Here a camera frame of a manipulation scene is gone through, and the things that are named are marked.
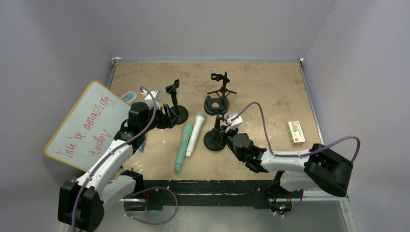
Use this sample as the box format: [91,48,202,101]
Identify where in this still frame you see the whiteboard eraser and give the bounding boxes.
[120,91,137,104]

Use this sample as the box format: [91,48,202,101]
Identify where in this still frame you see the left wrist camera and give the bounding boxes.
[141,89,162,109]

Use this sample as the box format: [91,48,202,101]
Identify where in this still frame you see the white microphone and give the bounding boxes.
[185,112,206,157]

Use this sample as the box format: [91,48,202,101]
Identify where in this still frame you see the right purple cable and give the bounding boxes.
[235,102,361,164]

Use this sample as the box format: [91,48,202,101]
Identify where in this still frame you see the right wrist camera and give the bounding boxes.
[225,113,243,132]

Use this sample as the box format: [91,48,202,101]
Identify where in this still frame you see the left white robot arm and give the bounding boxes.
[57,102,180,232]

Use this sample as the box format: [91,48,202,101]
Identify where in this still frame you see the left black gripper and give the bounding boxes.
[141,103,180,132]

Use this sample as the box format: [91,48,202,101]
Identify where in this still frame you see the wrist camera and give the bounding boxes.
[225,113,243,132]
[141,89,162,109]

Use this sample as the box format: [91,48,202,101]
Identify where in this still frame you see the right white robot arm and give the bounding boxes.
[216,129,353,197]

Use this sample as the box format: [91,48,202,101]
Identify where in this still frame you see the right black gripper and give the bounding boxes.
[213,124,245,161]

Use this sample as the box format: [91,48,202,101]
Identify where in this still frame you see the green microphone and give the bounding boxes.
[175,123,193,173]

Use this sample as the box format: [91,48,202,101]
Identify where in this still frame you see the small white green box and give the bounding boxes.
[288,121,306,145]

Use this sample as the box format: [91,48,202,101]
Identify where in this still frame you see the black round-base stand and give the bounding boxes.
[204,95,230,151]
[165,79,189,125]

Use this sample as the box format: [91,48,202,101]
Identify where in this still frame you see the blue microphone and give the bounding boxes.
[138,143,145,152]

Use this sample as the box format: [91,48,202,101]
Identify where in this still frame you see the yellow-framed whiteboard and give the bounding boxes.
[44,81,131,171]

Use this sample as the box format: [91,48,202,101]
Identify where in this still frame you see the black tripod mic stand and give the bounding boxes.
[207,71,237,98]

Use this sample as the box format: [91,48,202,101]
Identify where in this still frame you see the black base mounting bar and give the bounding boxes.
[123,170,303,212]

